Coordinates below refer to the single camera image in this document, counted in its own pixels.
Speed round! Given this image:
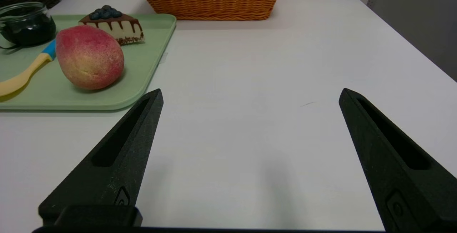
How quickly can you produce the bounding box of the yellow spoon with blue handle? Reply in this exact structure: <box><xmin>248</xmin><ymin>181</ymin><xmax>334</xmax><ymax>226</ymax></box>
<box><xmin>0</xmin><ymin>40</ymin><xmax>57</xmax><ymax>98</ymax></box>

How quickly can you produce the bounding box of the pink yellow peach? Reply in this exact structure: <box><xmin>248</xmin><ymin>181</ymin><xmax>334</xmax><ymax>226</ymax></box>
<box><xmin>55</xmin><ymin>25</ymin><xmax>125</xmax><ymax>90</ymax></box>

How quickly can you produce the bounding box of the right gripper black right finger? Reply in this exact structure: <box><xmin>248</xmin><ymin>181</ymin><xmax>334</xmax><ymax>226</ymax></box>
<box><xmin>338</xmin><ymin>88</ymin><xmax>457</xmax><ymax>233</ymax></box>

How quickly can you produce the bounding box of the chocolate blueberry cake slice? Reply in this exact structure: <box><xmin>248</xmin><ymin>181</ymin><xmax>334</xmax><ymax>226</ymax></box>
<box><xmin>78</xmin><ymin>5</ymin><xmax>145</xmax><ymax>46</ymax></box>

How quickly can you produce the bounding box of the glass cup with black holder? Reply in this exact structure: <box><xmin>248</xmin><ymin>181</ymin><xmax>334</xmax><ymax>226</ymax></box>
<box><xmin>0</xmin><ymin>2</ymin><xmax>57</xmax><ymax>50</ymax></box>

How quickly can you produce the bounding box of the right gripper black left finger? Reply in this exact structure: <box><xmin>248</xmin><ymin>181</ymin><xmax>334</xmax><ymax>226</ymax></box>
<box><xmin>38</xmin><ymin>89</ymin><xmax>164</xmax><ymax>227</ymax></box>

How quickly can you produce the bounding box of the light green plastic tray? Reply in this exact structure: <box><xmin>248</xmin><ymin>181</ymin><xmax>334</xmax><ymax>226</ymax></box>
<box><xmin>0</xmin><ymin>14</ymin><xmax>177</xmax><ymax>111</ymax></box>

